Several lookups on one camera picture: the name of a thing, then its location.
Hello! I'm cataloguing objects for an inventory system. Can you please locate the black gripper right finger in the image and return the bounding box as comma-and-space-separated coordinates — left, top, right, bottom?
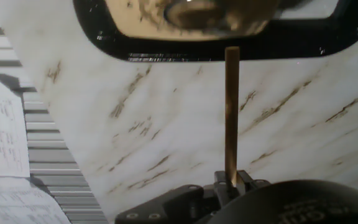
236, 169, 272, 192

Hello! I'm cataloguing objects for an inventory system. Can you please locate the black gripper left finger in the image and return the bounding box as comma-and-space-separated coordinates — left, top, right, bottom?
115, 169, 241, 224

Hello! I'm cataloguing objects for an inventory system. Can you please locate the short wooden stick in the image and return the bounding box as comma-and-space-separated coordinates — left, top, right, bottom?
224, 45, 241, 185

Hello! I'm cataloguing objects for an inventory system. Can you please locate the beige rotary phone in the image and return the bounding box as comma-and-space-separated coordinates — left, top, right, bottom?
104, 0, 281, 42

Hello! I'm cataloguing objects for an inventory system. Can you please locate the white marble pattern mat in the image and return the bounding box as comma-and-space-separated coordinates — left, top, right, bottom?
0, 0, 358, 223

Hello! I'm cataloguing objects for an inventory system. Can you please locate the black C-clamp with steel screw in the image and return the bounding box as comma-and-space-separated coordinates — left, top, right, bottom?
72, 0, 358, 62

